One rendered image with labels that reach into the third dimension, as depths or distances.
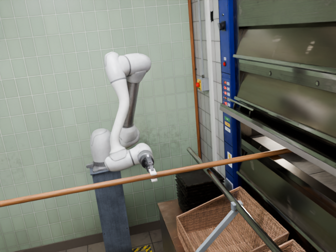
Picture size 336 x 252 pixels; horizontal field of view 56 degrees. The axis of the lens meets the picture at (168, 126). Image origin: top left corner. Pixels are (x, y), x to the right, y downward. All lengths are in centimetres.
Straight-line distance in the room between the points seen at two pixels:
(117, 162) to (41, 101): 111
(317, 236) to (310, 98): 62
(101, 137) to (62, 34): 94
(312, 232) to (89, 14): 216
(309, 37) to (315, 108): 30
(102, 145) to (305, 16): 148
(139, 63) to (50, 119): 110
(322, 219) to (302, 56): 72
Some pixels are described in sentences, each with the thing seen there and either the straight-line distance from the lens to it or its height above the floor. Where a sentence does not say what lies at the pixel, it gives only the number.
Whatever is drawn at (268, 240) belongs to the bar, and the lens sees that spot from 124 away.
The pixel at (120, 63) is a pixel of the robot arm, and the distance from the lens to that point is 198.
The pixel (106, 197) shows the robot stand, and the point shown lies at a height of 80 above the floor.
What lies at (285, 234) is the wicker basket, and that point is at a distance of 184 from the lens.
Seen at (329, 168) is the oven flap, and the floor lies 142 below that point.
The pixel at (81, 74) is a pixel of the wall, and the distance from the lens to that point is 275.
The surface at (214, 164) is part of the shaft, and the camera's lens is 173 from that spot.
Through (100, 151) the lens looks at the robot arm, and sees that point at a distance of 227.
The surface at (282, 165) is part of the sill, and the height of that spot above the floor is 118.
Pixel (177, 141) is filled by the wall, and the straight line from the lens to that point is 299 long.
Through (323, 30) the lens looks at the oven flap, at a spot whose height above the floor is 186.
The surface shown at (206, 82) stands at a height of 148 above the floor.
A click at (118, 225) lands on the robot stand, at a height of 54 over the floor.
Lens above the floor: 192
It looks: 17 degrees down
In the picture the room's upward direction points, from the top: 5 degrees counter-clockwise
